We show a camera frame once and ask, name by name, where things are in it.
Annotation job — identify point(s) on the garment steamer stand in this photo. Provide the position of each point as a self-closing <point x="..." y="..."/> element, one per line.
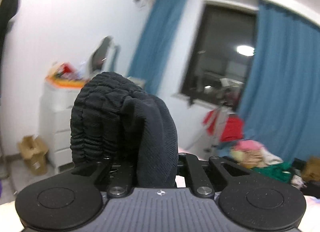
<point x="212" y="141"/>

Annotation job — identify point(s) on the red garment on steamer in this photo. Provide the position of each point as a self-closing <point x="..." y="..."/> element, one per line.
<point x="232" y="126"/>

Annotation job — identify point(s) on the wavy vanity mirror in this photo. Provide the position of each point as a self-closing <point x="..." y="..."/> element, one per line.
<point x="104" y="57"/>

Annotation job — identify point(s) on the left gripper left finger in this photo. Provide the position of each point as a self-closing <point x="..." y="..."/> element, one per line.
<point x="74" y="198"/>

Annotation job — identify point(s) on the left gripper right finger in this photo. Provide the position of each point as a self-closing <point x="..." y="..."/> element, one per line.
<point x="245" y="189"/>

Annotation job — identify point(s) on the white dressing table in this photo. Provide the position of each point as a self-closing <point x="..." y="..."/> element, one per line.
<point x="56" y="105"/>

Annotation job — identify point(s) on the dark window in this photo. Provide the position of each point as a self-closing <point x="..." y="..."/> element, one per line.
<point x="222" y="56"/>

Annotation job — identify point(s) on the cardboard box on floor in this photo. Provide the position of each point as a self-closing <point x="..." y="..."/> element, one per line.
<point x="33" y="152"/>

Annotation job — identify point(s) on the black sweatpants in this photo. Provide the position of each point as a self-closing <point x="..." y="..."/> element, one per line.
<point x="113" y="117"/>

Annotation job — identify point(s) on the blue curtain of window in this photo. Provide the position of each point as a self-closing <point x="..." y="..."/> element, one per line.
<point x="280" y="102"/>
<point x="155" y="43"/>

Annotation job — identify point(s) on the pile of colourful clothes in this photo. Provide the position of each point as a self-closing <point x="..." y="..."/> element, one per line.
<point x="254" y="156"/>

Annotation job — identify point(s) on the blue curtain left of window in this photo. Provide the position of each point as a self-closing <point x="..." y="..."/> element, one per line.
<point x="155" y="43"/>

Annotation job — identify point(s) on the blue curtain right of window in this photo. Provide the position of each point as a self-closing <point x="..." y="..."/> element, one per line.
<point x="280" y="102"/>

